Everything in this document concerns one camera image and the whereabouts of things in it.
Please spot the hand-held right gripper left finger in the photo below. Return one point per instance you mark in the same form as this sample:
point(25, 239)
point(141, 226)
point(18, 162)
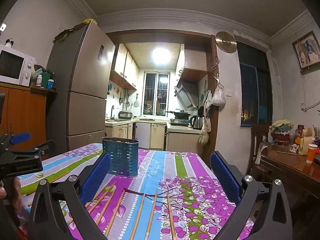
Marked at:
point(96, 177)

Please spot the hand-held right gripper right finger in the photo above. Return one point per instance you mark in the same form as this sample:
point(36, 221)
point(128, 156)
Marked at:
point(225, 177)

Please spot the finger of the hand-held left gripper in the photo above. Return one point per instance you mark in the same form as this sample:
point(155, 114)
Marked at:
point(21, 138)
point(37, 149)

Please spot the blue perforated utensil holder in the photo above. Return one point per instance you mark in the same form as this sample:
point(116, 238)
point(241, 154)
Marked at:
point(122, 157)

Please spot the row of bamboo chopsticks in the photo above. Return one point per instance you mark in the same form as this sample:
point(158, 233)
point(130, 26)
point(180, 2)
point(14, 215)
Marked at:
point(151, 215)

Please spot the person's left hand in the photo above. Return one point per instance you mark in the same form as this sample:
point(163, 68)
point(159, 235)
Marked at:
point(2, 192)

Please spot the orange wooden cabinet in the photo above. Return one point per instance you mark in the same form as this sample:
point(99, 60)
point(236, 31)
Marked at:
point(25, 120)

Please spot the hanging kitchen cloths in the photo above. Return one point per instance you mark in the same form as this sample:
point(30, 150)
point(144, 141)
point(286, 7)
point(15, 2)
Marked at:
point(205, 130)

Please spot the beige cabinet under stove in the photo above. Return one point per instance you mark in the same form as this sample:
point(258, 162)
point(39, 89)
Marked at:
point(182, 141)

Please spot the white medicine bottle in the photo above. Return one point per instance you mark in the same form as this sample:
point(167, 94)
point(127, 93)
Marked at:
point(38, 80)

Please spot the steel electric kettle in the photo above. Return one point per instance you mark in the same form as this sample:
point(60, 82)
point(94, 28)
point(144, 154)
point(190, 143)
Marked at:
point(196, 122)

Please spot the floral striped tablecloth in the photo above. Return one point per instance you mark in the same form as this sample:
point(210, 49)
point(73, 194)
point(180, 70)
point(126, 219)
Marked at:
point(160, 170)

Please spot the dark wooden side table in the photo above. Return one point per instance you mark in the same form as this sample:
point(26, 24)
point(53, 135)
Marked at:
point(287, 162)

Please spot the green container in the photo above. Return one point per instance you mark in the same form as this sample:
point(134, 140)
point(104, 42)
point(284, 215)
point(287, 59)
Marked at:
point(46, 77)

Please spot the kitchen faucet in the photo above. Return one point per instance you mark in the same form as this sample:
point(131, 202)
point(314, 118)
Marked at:
point(112, 110)

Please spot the white microwave oven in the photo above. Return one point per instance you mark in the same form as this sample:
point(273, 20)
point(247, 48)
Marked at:
point(22, 67)

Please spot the gas stove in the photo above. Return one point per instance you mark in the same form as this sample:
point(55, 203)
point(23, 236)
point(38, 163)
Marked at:
point(178, 122)

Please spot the beige base cabinets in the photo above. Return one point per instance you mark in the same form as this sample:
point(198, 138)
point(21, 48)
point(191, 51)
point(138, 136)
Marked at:
point(157, 135)

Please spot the potted plant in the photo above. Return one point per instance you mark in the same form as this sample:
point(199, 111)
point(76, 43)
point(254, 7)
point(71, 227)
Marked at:
point(282, 130)

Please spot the black wok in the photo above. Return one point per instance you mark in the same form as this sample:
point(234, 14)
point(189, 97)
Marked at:
point(181, 114)

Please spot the white plastic bag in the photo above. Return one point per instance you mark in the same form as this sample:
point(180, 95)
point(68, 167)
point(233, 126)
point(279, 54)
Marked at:
point(218, 97)

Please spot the hanging strainer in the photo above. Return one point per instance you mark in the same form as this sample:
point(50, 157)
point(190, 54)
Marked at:
point(136, 103)

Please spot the brown refrigerator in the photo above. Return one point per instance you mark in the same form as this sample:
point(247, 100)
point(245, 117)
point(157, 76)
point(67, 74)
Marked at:
point(87, 80)

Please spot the glass jar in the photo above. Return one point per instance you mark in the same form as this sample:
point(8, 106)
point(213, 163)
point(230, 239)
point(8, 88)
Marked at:
point(299, 132)

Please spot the beige carton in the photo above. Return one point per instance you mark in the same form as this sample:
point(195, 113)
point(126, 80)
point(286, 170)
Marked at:
point(306, 142)

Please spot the orange cup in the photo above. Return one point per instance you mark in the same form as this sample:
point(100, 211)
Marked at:
point(310, 155)

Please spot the steel range hood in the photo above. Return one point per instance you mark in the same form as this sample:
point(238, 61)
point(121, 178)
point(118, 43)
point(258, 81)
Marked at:
point(186, 93)

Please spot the dark room window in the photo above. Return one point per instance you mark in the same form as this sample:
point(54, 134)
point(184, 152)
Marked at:
point(255, 90)

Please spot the barred kitchen window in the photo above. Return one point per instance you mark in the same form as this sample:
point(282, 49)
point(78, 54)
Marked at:
point(156, 90)

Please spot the dark cloth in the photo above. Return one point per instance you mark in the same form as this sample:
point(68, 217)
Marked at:
point(63, 34)

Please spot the refrigerator sticker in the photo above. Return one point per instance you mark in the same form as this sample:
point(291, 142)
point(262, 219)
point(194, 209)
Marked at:
point(100, 52)

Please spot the beige cabinet above hood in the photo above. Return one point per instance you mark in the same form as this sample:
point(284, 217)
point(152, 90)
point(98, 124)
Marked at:
point(192, 60)

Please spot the yellow bag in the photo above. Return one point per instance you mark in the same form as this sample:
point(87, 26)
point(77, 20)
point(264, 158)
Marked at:
point(89, 20)

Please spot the kitchen ceiling light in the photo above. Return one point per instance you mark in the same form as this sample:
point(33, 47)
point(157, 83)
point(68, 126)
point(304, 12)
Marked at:
point(161, 56)

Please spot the framed elephant picture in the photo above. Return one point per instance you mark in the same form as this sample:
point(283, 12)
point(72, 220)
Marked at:
point(307, 51)

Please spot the white light switch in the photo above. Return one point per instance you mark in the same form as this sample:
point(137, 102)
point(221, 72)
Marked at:
point(228, 92)

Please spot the white wall socket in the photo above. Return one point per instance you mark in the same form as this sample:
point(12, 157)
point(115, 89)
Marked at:
point(3, 26)

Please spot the beige wall cabinets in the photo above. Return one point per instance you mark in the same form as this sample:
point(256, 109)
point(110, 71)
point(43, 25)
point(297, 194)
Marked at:
point(123, 65)

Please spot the gold wall clock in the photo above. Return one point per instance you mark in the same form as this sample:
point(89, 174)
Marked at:
point(226, 42)

